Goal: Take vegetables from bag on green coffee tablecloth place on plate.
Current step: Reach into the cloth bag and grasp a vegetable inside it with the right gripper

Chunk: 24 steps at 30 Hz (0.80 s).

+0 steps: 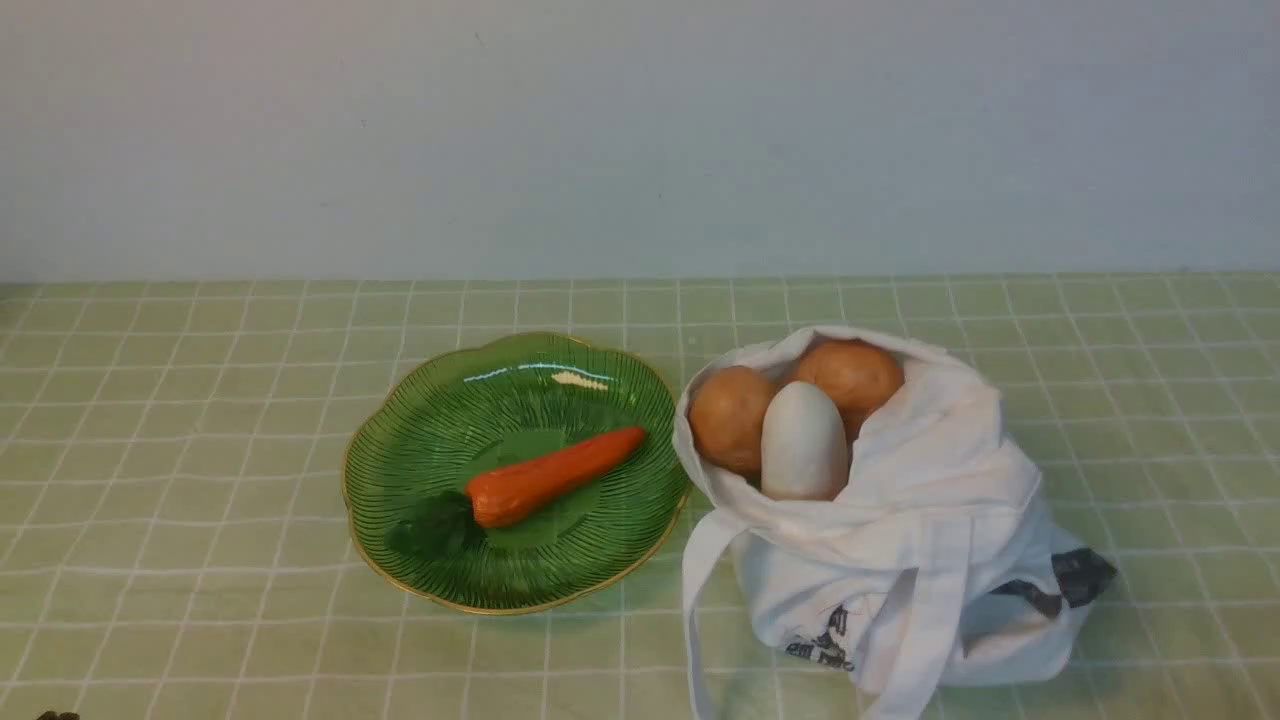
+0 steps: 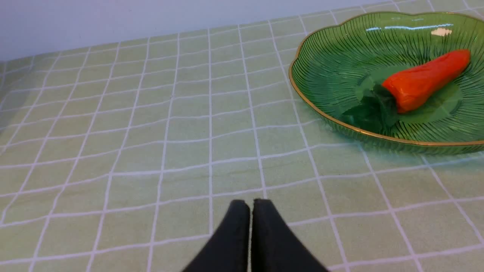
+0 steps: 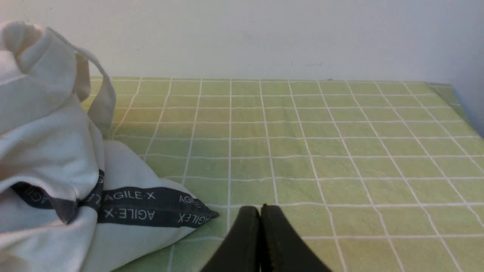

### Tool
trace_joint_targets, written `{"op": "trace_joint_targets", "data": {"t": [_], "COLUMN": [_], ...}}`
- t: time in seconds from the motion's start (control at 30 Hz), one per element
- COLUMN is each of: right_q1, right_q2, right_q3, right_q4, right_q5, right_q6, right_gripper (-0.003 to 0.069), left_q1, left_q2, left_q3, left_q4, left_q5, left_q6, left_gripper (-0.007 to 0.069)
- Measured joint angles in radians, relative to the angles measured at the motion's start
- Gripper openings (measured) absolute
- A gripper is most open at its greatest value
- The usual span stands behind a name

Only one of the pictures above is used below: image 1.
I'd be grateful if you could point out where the white radish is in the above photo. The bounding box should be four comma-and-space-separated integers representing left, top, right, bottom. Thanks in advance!
760, 380, 851, 501

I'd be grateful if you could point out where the white cloth bag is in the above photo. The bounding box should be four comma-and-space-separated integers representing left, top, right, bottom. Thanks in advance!
672, 325, 1117, 719

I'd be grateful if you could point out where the left brown potato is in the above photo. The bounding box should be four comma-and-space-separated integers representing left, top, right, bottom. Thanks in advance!
687, 365, 777, 478

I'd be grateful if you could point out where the brown potato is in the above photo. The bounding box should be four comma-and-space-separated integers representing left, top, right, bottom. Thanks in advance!
783, 340, 905, 441
687, 365, 777, 478

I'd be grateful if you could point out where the green glass plate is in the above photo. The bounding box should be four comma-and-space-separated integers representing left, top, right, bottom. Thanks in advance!
342, 332, 690, 616

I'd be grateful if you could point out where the right brown potato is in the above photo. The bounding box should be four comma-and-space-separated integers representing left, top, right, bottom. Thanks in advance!
783, 340, 905, 441

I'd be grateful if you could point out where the orange carrot with green leaves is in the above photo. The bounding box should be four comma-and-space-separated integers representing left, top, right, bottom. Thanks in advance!
385, 427, 646, 557

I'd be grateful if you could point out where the green checkered tablecloth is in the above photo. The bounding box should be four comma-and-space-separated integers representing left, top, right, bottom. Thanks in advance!
1, 272, 1279, 719

